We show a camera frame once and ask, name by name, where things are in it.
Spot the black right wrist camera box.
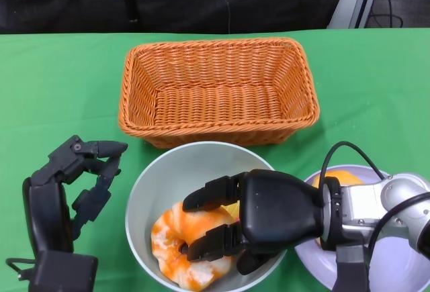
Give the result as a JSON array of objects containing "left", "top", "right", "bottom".
[{"left": 332, "top": 243, "right": 372, "bottom": 292}]

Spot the yellow pink layered cake slice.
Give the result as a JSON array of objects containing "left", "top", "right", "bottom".
[{"left": 224, "top": 203, "right": 241, "bottom": 222}]

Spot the grey green bowl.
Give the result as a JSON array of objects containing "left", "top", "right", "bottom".
[{"left": 124, "top": 141, "right": 288, "bottom": 292}]

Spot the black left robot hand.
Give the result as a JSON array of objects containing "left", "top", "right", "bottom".
[{"left": 21, "top": 134, "right": 128, "bottom": 254}]

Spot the orange wicker basket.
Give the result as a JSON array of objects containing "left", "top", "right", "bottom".
[{"left": 118, "top": 38, "right": 320, "bottom": 150}]

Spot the thin black hanging cable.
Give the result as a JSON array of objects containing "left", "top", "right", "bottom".
[{"left": 214, "top": 0, "right": 232, "bottom": 34}]

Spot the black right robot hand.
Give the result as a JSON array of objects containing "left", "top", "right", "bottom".
[{"left": 181, "top": 169, "right": 325, "bottom": 276}]

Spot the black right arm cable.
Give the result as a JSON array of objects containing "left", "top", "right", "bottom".
[{"left": 318, "top": 141, "right": 430, "bottom": 246}]

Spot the orange white striped ring bread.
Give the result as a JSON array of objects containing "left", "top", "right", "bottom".
[{"left": 150, "top": 203, "right": 238, "bottom": 289}]

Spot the black backdrop curtain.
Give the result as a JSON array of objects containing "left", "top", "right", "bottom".
[{"left": 0, "top": 0, "right": 352, "bottom": 34}]

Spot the white round plate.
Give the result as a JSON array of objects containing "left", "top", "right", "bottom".
[{"left": 294, "top": 165, "right": 430, "bottom": 292}]

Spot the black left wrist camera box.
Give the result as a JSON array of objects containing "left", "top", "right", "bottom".
[{"left": 28, "top": 250, "right": 99, "bottom": 292}]

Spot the plain golden ring bread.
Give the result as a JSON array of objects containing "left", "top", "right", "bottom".
[{"left": 311, "top": 170, "right": 366, "bottom": 188}]

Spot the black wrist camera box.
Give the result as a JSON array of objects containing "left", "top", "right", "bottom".
[
  {"left": 332, "top": 243, "right": 372, "bottom": 292},
  {"left": 28, "top": 250, "right": 99, "bottom": 292}
]

